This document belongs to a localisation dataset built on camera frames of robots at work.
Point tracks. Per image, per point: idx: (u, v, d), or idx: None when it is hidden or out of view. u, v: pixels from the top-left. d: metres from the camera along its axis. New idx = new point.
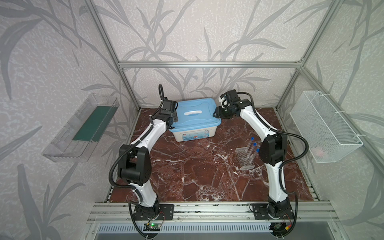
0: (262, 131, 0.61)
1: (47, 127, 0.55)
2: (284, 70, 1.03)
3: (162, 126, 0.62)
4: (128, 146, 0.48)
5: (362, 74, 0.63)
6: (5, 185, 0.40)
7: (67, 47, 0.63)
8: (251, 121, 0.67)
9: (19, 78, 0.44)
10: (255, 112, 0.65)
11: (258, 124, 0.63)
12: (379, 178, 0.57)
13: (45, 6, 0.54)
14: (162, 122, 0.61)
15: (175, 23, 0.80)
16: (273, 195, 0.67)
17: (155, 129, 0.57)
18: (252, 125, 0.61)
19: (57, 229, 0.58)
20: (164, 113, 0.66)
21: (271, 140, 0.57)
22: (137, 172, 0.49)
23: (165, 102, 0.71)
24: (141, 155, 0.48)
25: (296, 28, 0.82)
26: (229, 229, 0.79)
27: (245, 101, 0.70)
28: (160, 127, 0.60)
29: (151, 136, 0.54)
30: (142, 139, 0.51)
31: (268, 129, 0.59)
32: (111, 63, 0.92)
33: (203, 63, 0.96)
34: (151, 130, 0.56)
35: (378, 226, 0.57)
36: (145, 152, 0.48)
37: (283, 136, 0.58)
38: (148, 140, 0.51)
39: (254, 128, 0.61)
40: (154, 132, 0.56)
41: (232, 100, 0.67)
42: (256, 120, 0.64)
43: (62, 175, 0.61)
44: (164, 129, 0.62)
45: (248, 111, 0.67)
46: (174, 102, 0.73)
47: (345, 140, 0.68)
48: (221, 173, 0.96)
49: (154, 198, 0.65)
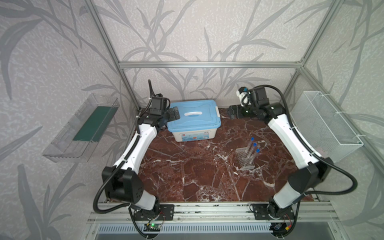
0: (301, 155, 0.47)
1: (47, 127, 0.55)
2: (284, 70, 1.03)
3: (151, 133, 0.54)
4: (111, 169, 0.42)
5: (362, 75, 0.63)
6: (5, 186, 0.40)
7: (67, 47, 0.63)
8: (284, 137, 0.52)
9: (19, 78, 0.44)
10: (292, 126, 0.50)
11: (296, 143, 0.48)
12: (378, 178, 0.58)
13: (45, 6, 0.54)
14: (150, 128, 0.53)
15: (175, 23, 0.80)
16: (279, 201, 0.65)
17: (142, 140, 0.49)
18: (284, 142, 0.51)
19: (57, 229, 0.58)
20: (154, 112, 0.57)
21: (313, 171, 0.44)
22: (128, 194, 0.45)
23: (154, 99, 0.60)
24: (126, 179, 0.42)
25: (296, 28, 0.82)
26: (229, 229, 0.79)
27: (277, 106, 0.54)
28: (148, 136, 0.52)
29: (138, 151, 0.47)
30: (126, 158, 0.45)
31: (308, 153, 0.45)
32: (111, 63, 0.92)
33: (203, 63, 0.96)
34: (136, 144, 0.48)
35: (378, 226, 0.57)
36: (131, 175, 0.41)
37: (326, 165, 0.45)
38: (134, 157, 0.45)
39: (288, 146, 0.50)
40: (141, 144, 0.49)
41: (260, 100, 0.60)
42: (293, 137, 0.49)
43: (62, 175, 0.61)
44: (154, 134, 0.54)
45: (284, 127, 0.51)
46: (164, 99, 0.63)
47: (345, 140, 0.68)
48: (221, 173, 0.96)
49: (151, 201, 0.64)
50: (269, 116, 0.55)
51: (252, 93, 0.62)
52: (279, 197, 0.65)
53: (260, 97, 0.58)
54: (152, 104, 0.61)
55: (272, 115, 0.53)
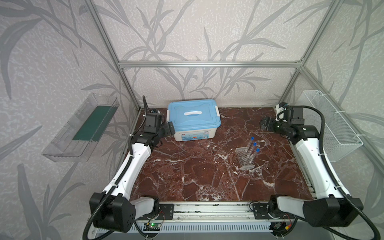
0: (325, 185, 0.41)
1: (47, 127, 0.55)
2: (284, 69, 1.02)
3: (144, 153, 0.51)
4: (100, 195, 0.39)
5: (363, 74, 0.63)
6: (5, 185, 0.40)
7: (67, 47, 0.63)
8: (309, 162, 0.48)
9: (19, 78, 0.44)
10: (321, 153, 0.46)
11: (322, 172, 0.43)
12: (379, 178, 0.57)
13: (45, 6, 0.54)
14: (144, 148, 0.51)
15: (175, 23, 0.80)
16: (282, 206, 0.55)
17: (135, 161, 0.47)
18: (309, 167, 0.48)
19: (57, 229, 0.58)
20: (149, 130, 0.56)
21: (335, 205, 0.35)
22: (117, 223, 0.41)
23: (148, 117, 0.59)
24: (117, 206, 0.39)
25: (296, 28, 0.82)
26: (229, 229, 0.79)
27: (310, 128, 0.52)
28: (141, 156, 0.50)
29: (130, 174, 0.45)
30: (117, 184, 0.42)
31: (334, 187, 0.41)
32: (111, 63, 0.92)
33: (203, 63, 0.96)
34: (129, 166, 0.46)
35: (378, 226, 0.57)
36: (121, 202, 0.39)
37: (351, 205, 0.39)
38: (126, 181, 0.43)
39: (312, 173, 0.46)
40: (133, 166, 0.46)
41: (294, 118, 0.57)
42: (320, 165, 0.44)
43: (62, 175, 0.61)
44: (147, 154, 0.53)
45: (313, 151, 0.47)
46: (159, 116, 0.62)
47: (345, 139, 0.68)
48: (221, 173, 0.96)
49: (151, 203, 0.64)
50: (298, 137, 0.52)
51: (287, 109, 0.59)
52: (282, 199, 0.63)
53: (295, 116, 0.57)
54: (147, 122, 0.60)
55: (301, 136, 0.50)
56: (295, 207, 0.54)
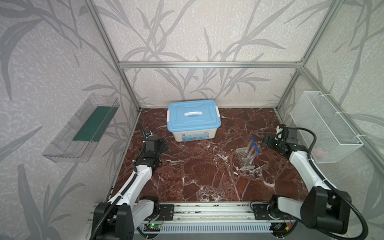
0: (313, 180, 0.45)
1: (47, 127, 0.55)
2: (284, 70, 1.03)
3: (147, 172, 0.56)
4: (104, 206, 0.41)
5: (363, 75, 0.63)
6: (5, 186, 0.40)
7: (67, 47, 0.63)
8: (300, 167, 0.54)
9: (19, 78, 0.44)
10: (308, 158, 0.53)
11: (309, 171, 0.49)
12: (379, 178, 0.57)
13: (46, 6, 0.54)
14: (146, 168, 0.56)
15: (175, 23, 0.80)
16: (281, 205, 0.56)
17: (139, 178, 0.51)
18: (300, 174, 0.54)
19: (57, 229, 0.58)
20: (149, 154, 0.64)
21: (323, 194, 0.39)
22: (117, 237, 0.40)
23: (147, 142, 0.65)
24: (121, 215, 0.40)
25: (296, 28, 0.82)
26: (229, 229, 0.79)
27: (300, 146, 0.60)
28: (144, 174, 0.55)
29: (134, 188, 0.48)
30: (122, 194, 0.45)
31: (321, 181, 0.45)
32: (111, 63, 0.92)
33: (203, 63, 0.96)
34: (134, 181, 0.50)
35: (378, 226, 0.57)
36: (126, 211, 0.40)
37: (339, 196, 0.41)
38: (130, 193, 0.45)
39: (304, 176, 0.51)
40: (137, 181, 0.50)
41: (289, 137, 0.67)
42: (307, 166, 0.50)
43: (62, 175, 0.61)
44: (149, 175, 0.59)
45: (302, 158, 0.54)
46: (157, 139, 0.67)
47: (345, 140, 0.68)
48: (221, 173, 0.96)
49: (151, 206, 0.64)
50: (289, 152, 0.61)
51: (283, 129, 0.70)
52: (283, 199, 0.63)
53: (290, 134, 0.67)
54: (147, 146, 0.66)
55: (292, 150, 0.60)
56: (294, 208, 0.54)
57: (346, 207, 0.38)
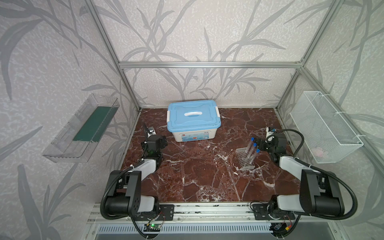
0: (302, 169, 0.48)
1: (47, 127, 0.55)
2: (284, 70, 1.03)
3: (151, 161, 0.63)
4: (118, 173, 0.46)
5: (362, 75, 0.63)
6: (5, 186, 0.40)
7: (67, 47, 0.63)
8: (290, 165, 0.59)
9: (19, 78, 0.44)
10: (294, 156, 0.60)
11: (296, 164, 0.55)
12: (379, 178, 0.57)
13: (46, 7, 0.54)
14: (151, 160, 0.63)
15: (175, 23, 0.80)
16: (282, 204, 0.64)
17: (146, 162, 0.57)
18: (293, 172, 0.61)
19: (57, 229, 0.58)
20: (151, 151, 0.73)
21: (312, 175, 0.46)
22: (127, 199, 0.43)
23: (149, 143, 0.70)
24: (133, 178, 0.46)
25: (296, 28, 0.82)
26: (229, 229, 0.79)
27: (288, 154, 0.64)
28: (150, 162, 0.61)
29: (143, 165, 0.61)
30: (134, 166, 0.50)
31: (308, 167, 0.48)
32: (111, 63, 0.92)
33: (203, 63, 0.96)
34: (141, 163, 0.54)
35: (378, 226, 0.57)
36: (137, 175, 0.46)
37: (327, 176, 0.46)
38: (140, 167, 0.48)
39: (295, 172, 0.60)
40: (145, 164, 0.57)
41: (278, 147, 0.73)
42: (294, 161, 0.57)
43: (62, 176, 0.61)
44: (154, 167, 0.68)
45: (289, 158, 0.61)
46: (157, 139, 0.72)
47: (345, 140, 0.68)
48: (221, 173, 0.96)
49: (151, 203, 0.64)
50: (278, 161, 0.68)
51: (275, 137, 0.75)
52: (283, 196, 0.63)
53: (279, 144, 0.73)
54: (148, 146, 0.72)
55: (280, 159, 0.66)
56: (294, 201, 0.55)
57: (335, 185, 0.45)
